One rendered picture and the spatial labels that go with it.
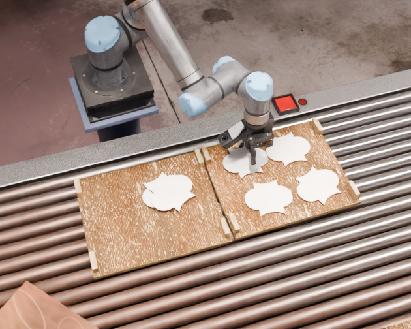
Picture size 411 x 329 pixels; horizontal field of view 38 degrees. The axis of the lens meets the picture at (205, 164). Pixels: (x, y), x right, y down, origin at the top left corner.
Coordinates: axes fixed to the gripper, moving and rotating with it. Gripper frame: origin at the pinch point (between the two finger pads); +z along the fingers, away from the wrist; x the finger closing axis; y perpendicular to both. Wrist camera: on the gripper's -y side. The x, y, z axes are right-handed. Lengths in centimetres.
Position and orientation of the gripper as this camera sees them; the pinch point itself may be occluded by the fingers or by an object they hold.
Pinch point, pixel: (244, 160)
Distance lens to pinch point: 193.2
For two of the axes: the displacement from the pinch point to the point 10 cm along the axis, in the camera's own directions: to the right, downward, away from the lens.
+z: -0.1, 6.1, 8.0
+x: -3.0, -7.6, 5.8
